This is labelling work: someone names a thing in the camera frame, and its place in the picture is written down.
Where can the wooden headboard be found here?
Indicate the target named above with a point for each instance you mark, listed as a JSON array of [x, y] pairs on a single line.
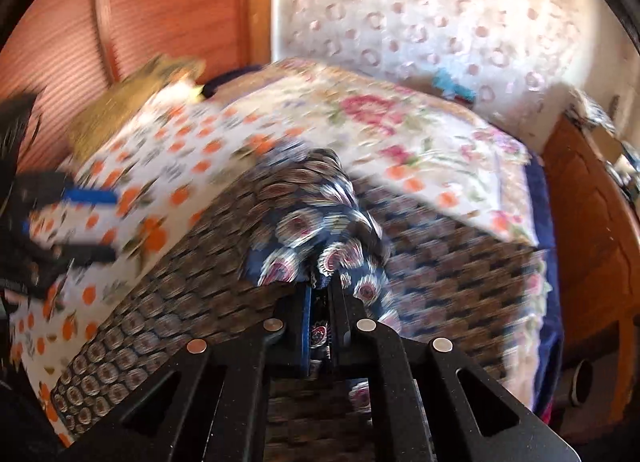
[[150, 6]]

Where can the navy medallion print shirt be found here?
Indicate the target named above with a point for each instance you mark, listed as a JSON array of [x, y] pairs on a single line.
[[200, 272]]

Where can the wooden dresser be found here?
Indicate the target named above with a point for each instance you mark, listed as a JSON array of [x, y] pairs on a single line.
[[590, 242]]

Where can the gold patterned cloth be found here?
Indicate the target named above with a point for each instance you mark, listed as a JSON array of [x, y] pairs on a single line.
[[125, 101]]

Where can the stack of patterned papers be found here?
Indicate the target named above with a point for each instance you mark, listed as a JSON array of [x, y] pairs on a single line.
[[592, 109]]

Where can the grey cylindrical object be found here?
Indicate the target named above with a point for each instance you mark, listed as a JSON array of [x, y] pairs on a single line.
[[580, 384]]

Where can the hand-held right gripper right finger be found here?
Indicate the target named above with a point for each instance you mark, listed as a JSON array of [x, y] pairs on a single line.
[[340, 327]]

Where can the cardboard box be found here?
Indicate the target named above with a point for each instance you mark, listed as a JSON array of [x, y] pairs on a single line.
[[612, 146]]

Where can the turquoise object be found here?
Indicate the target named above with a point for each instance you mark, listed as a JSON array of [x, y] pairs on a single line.
[[452, 84]]

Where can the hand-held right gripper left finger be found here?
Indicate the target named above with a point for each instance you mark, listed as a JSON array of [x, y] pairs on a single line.
[[300, 337]]

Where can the white curtain with circles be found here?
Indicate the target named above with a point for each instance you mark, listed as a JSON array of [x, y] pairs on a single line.
[[425, 1]]

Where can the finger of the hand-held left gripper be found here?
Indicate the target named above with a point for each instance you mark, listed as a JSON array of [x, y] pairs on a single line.
[[85, 252], [92, 196]]

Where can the blue bed cover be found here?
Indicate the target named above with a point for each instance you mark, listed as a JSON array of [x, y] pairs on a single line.
[[547, 252]]

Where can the floral bedsheet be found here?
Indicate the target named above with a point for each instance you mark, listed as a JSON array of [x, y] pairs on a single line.
[[350, 106]]

